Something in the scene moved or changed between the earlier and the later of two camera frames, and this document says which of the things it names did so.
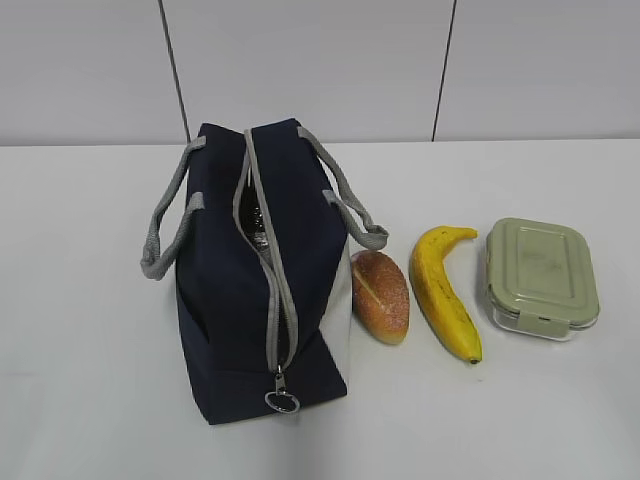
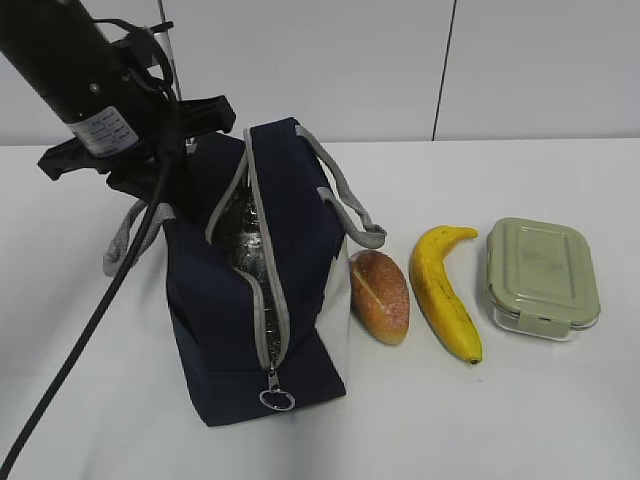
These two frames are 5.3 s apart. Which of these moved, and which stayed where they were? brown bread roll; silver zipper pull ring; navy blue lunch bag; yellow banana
Moved: silver zipper pull ring
Stayed: yellow banana; brown bread roll; navy blue lunch bag
